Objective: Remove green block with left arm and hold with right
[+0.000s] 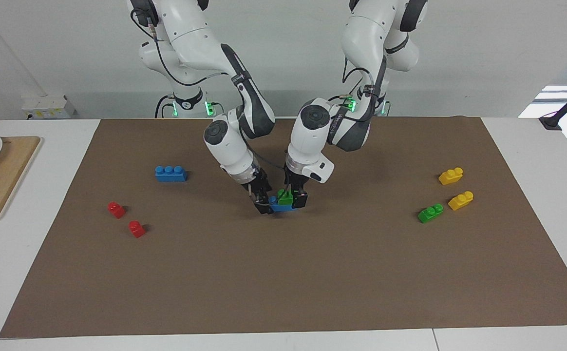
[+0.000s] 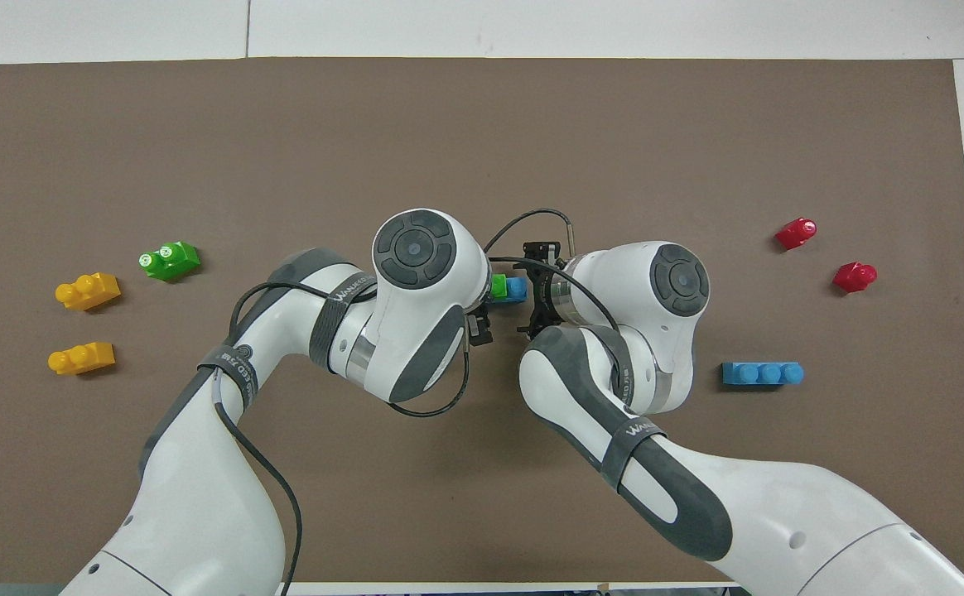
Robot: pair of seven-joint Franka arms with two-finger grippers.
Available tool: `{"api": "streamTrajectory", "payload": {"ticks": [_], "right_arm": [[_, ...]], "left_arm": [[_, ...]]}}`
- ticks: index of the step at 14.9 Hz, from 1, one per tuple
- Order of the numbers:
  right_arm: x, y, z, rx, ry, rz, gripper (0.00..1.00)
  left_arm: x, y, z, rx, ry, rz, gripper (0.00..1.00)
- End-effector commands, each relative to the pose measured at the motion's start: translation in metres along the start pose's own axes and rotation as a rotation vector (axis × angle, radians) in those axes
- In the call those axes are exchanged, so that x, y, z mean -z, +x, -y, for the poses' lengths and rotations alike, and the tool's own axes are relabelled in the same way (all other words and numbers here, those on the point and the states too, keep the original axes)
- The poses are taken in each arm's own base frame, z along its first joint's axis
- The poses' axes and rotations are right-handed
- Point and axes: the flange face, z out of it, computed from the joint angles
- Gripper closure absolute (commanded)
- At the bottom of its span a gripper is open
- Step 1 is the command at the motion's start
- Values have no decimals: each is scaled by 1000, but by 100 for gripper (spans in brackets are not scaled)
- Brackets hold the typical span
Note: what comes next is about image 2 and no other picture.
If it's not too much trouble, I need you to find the brown table mat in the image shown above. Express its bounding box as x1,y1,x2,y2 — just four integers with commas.
0,56,964,585

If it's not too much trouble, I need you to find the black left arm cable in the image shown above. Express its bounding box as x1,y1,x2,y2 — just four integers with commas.
212,281,471,596

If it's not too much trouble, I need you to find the yellow two-stud block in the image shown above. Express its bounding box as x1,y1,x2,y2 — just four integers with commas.
54,272,122,312
47,342,116,377

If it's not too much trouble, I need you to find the red single-stud block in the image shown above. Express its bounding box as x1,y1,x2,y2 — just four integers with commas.
774,217,818,252
831,262,879,294

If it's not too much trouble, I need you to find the green block with white stickers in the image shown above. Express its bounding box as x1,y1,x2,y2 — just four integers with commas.
138,241,202,282

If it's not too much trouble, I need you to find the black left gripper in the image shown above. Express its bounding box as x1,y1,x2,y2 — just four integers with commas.
465,305,496,348

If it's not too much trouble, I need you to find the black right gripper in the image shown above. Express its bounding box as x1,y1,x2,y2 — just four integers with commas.
517,240,571,339

